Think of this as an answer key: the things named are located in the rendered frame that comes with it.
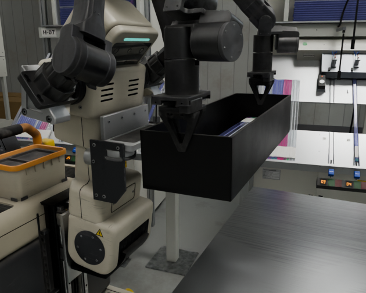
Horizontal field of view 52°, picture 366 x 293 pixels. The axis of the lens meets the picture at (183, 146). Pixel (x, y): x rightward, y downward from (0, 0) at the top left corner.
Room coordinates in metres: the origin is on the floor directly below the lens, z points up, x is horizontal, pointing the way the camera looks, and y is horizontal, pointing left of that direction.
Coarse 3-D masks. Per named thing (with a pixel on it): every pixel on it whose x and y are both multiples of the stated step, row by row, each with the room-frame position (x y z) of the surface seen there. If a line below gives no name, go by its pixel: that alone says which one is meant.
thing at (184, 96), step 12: (168, 60) 0.60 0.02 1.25; (180, 60) 0.59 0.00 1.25; (192, 60) 0.60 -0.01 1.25; (168, 72) 0.60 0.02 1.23; (180, 72) 0.59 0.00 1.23; (192, 72) 0.60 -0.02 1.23; (168, 84) 0.60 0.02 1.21; (180, 84) 0.59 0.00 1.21; (192, 84) 0.60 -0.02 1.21; (156, 96) 0.59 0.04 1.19; (168, 96) 0.59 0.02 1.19; (180, 96) 0.58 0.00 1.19; (192, 96) 0.58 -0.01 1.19; (204, 96) 0.63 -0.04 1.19
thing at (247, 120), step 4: (244, 120) 1.06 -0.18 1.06; (248, 120) 1.06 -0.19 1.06; (252, 120) 1.06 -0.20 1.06; (236, 124) 1.00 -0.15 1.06; (240, 124) 1.00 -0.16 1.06; (244, 124) 1.00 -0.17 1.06; (232, 128) 0.95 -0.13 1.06; (236, 128) 0.95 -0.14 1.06; (240, 128) 0.95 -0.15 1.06; (224, 132) 0.91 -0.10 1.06; (228, 132) 0.91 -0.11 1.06; (232, 132) 0.91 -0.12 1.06; (228, 136) 0.87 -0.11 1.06
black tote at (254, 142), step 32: (288, 96) 1.07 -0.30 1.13; (160, 128) 0.71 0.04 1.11; (224, 128) 1.06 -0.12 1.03; (256, 128) 0.73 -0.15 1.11; (288, 128) 1.08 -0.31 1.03; (160, 160) 0.64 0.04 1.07; (192, 160) 0.61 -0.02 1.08; (224, 160) 0.59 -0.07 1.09; (256, 160) 0.73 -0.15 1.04; (192, 192) 0.61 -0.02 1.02; (224, 192) 0.59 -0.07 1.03
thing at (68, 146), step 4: (20, 140) 2.12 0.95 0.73; (24, 140) 2.11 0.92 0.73; (28, 140) 2.10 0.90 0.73; (32, 140) 2.10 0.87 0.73; (20, 144) 2.15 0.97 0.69; (24, 144) 2.14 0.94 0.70; (56, 144) 2.06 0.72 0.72; (60, 144) 2.05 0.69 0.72; (64, 144) 2.04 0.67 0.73; (68, 144) 2.03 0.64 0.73; (72, 144) 2.02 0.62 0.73; (68, 148) 2.06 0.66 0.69; (72, 148) 2.05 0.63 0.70
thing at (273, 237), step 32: (256, 192) 1.15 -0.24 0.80; (288, 192) 1.15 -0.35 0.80; (224, 224) 0.92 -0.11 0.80; (256, 224) 0.92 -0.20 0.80; (288, 224) 0.92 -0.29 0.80; (320, 224) 0.92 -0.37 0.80; (352, 224) 0.92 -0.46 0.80; (224, 256) 0.76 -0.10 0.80; (256, 256) 0.76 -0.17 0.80; (288, 256) 0.76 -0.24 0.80; (320, 256) 0.76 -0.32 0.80; (352, 256) 0.76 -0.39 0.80; (192, 288) 0.65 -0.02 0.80; (224, 288) 0.65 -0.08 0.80; (256, 288) 0.65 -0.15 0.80; (288, 288) 0.65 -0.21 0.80; (320, 288) 0.65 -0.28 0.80; (352, 288) 0.65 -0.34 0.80
